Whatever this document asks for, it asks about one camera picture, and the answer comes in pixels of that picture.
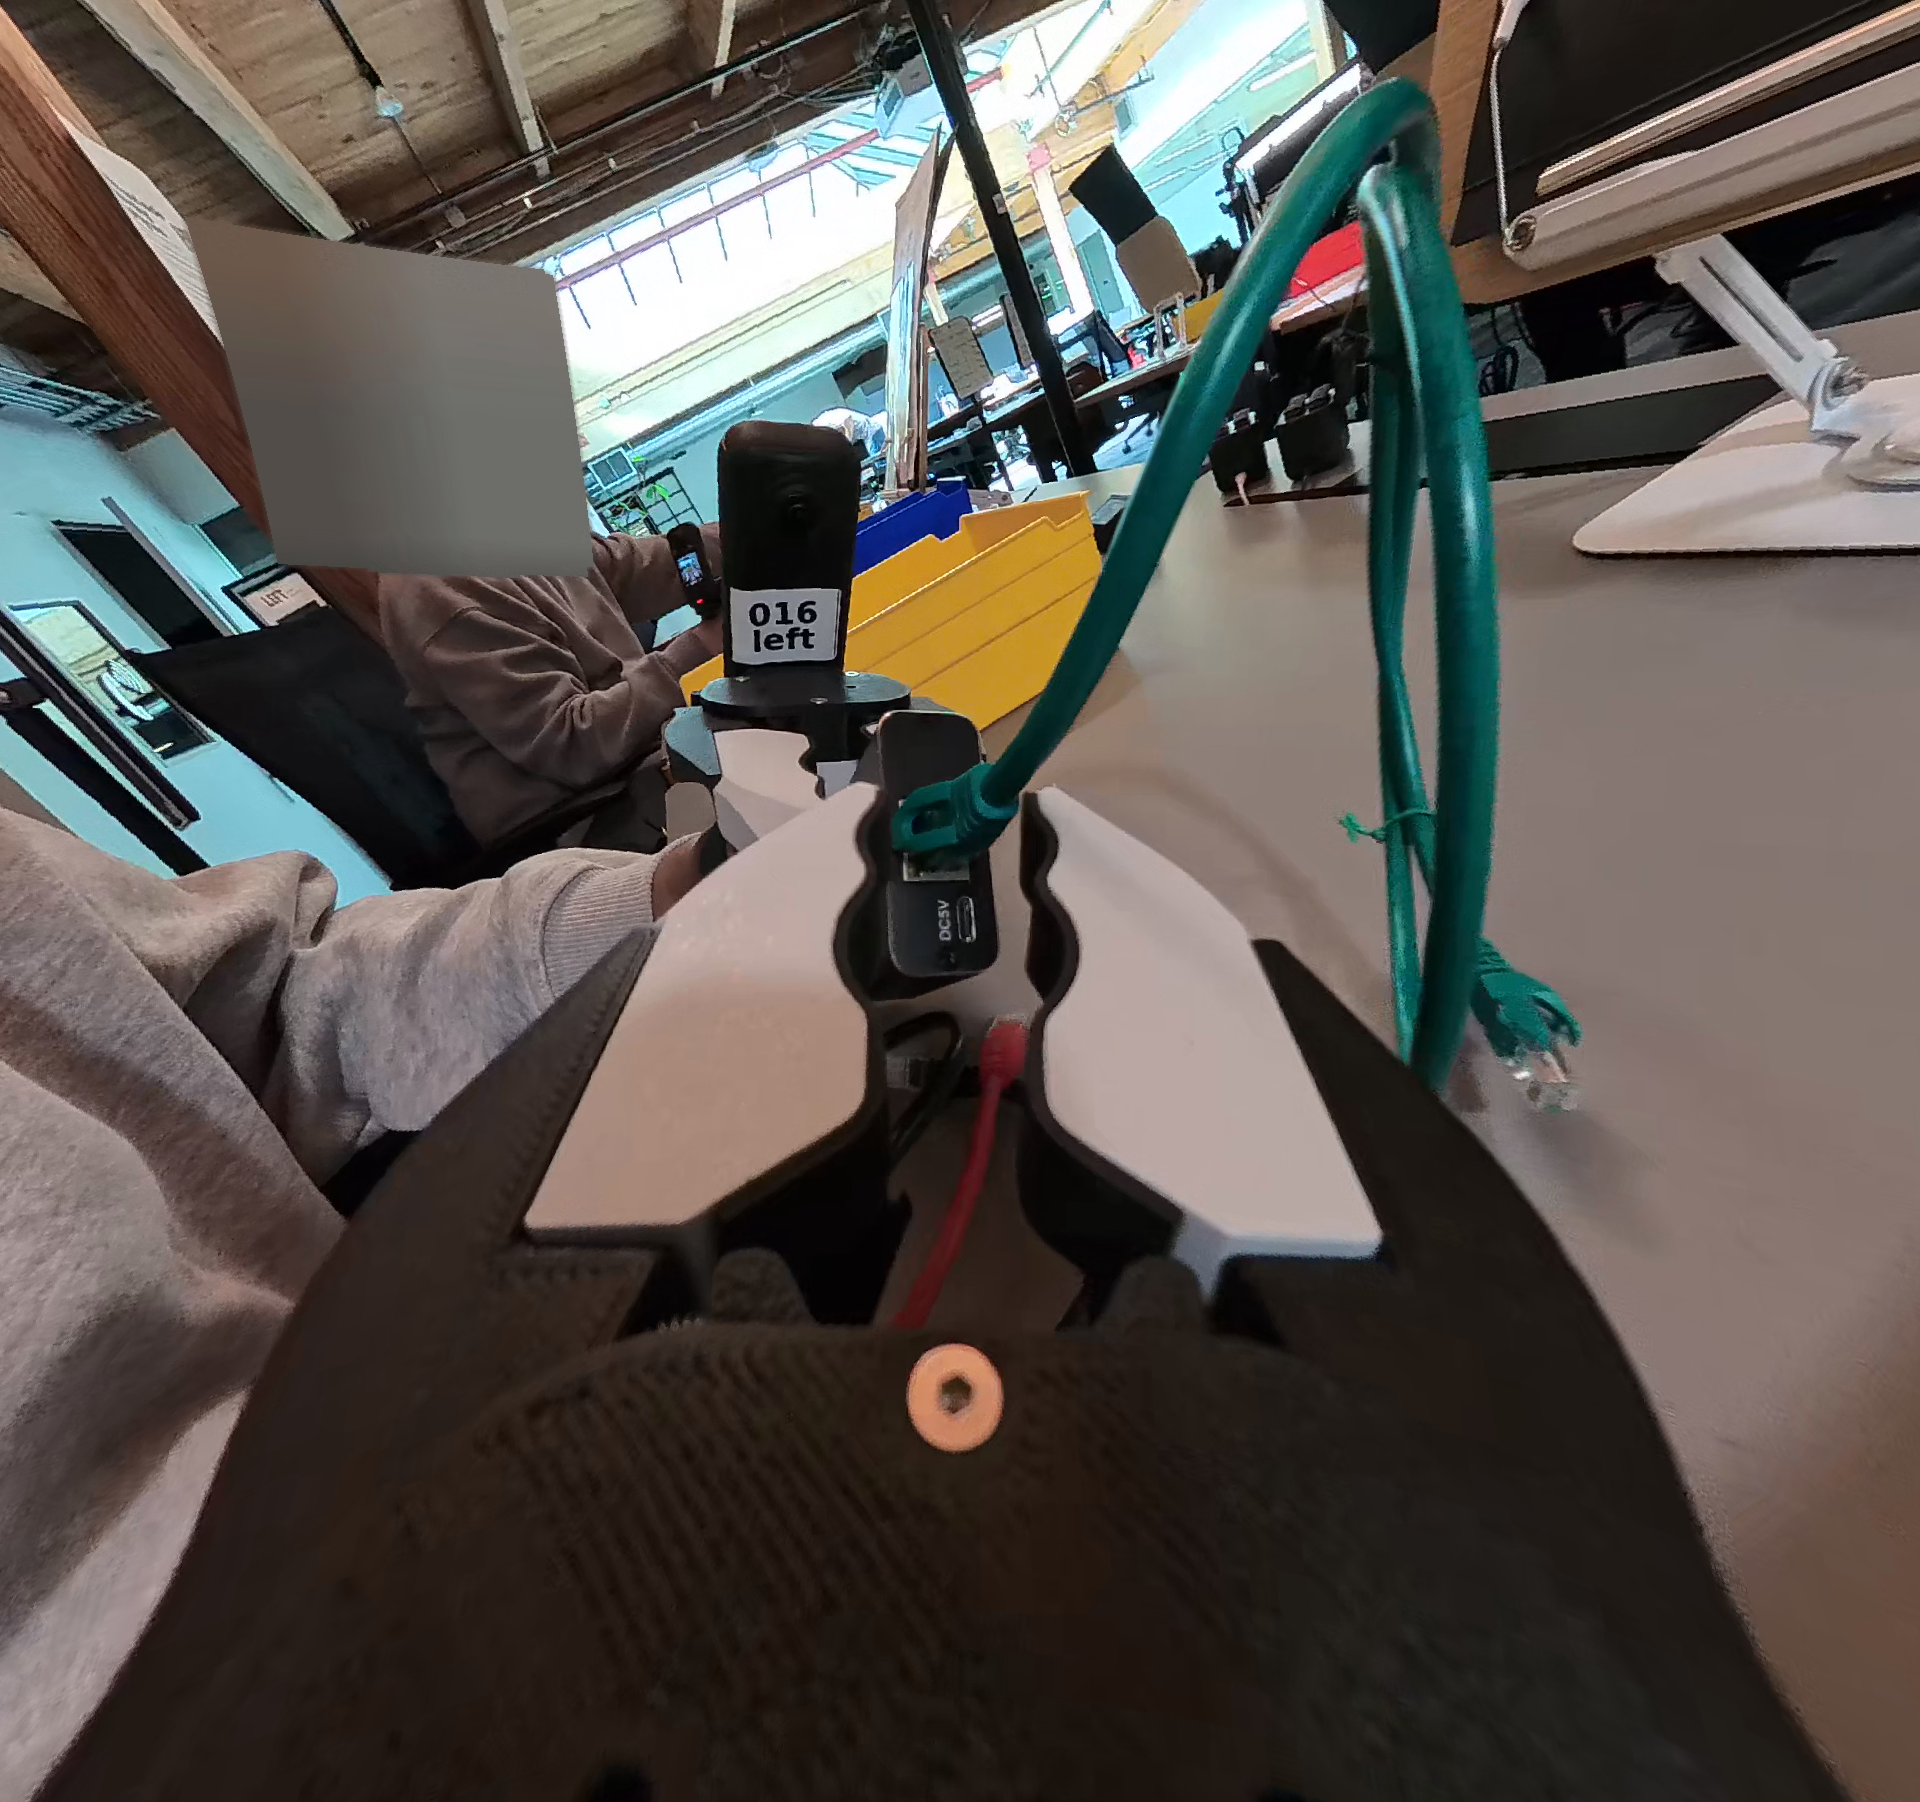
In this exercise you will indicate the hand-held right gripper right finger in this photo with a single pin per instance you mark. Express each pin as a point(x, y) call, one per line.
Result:
point(1200, 1068)

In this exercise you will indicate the grey desk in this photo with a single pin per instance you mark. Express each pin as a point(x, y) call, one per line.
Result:
point(1651, 856)

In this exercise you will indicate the white tablet stand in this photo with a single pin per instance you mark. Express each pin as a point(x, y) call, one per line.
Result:
point(1724, 481)

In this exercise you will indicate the person's left hand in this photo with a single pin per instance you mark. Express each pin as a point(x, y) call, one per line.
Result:
point(678, 880)

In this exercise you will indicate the blue storage bin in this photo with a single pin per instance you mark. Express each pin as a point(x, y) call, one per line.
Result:
point(916, 511)

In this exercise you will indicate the black network adapter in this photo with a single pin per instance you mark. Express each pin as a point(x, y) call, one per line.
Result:
point(946, 931)

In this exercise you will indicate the yellow storage bin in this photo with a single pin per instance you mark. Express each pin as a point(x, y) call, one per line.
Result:
point(991, 602)

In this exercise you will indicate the black office chair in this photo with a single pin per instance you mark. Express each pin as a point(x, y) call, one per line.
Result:
point(300, 737)

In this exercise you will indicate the person's grey sweatshirt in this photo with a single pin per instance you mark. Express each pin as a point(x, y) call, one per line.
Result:
point(119, 1156)

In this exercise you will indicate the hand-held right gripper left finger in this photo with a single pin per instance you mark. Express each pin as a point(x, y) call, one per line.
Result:
point(719, 1053)

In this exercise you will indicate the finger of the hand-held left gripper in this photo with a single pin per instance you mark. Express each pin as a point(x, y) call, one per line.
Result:
point(764, 789)

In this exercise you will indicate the person's left forearm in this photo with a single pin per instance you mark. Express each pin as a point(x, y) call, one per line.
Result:
point(450, 977)

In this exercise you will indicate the wooden beam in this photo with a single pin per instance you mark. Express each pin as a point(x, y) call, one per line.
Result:
point(89, 300)

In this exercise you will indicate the black metal pole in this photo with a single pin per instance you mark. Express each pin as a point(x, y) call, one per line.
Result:
point(975, 136)

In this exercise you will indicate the small black stand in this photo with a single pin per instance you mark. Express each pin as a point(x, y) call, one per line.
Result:
point(1313, 438)
point(1241, 452)

